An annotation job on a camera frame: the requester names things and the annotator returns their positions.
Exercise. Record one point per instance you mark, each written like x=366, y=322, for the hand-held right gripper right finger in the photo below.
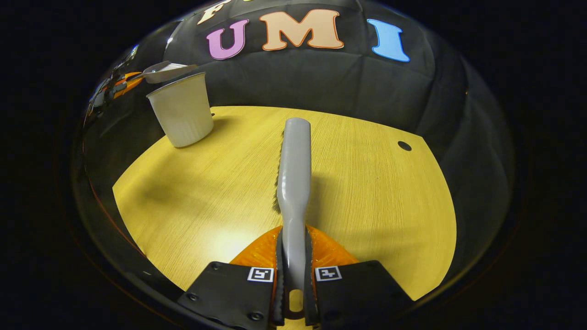
x=357, y=293

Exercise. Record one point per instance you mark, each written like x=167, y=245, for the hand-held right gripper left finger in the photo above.
x=229, y=293

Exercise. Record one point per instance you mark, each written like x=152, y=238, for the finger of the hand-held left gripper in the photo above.
x=128, y=82

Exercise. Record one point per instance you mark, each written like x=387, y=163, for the grey plastic dustpan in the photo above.
x=167, y=72

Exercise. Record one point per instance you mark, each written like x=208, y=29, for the white ribbed garbage bin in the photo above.
x=183, y=114

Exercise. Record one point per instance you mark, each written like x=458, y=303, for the small grey broom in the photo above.
x=294, y=174

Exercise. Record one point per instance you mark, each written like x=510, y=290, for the wooden desktop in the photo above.
x=376, y=192

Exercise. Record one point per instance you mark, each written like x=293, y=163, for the black backdrop cloth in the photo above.
x=298, y=78

